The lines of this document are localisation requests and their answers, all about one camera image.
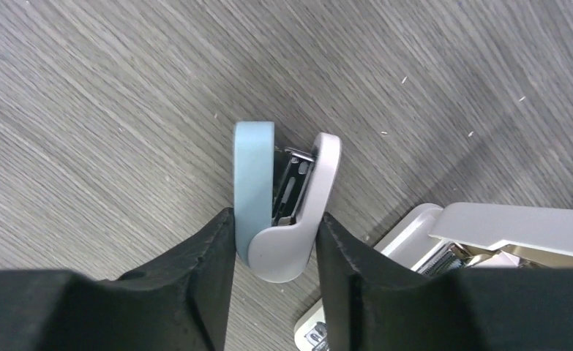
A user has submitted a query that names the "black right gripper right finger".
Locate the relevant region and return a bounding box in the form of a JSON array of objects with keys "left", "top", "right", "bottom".
[{"left": 316, "top": 214, "right": 573, "bottom": 350}]

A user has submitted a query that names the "white stapler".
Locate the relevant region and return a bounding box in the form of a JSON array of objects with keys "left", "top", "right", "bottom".
[{"left": 294, "top": 203, "right": 573, "bottom": 350}]

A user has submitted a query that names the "small blue grey stapler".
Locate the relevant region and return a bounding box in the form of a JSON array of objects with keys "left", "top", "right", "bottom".
[{"left": 233, "top": 121, "right": 342, "bottom": 283}]

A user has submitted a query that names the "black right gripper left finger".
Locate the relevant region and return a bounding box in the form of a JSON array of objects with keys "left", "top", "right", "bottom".
[{"left": 0, "top": 208, "right": 236, "bottom": 350}]

